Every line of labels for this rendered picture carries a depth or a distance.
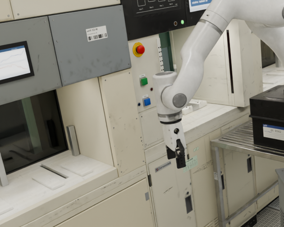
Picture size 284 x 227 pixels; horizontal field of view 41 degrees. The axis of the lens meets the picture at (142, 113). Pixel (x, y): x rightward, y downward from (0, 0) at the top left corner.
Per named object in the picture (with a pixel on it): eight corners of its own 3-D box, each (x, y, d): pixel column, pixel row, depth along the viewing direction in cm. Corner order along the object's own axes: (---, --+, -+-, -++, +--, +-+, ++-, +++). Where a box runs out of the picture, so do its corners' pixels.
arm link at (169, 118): (185, 111, 128) (187, 120, 128) (176, 105, 136) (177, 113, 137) (162, 116, 126) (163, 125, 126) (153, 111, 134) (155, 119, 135)
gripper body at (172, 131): (186, 117, 128) (190, 149, 131) (175, 111, 137) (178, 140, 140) (165, 123, 126) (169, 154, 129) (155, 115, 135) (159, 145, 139)
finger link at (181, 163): (186, 151, 128) (189, 169, 130) (183, 148, 131) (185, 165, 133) (177, 153, 127) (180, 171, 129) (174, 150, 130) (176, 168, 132)
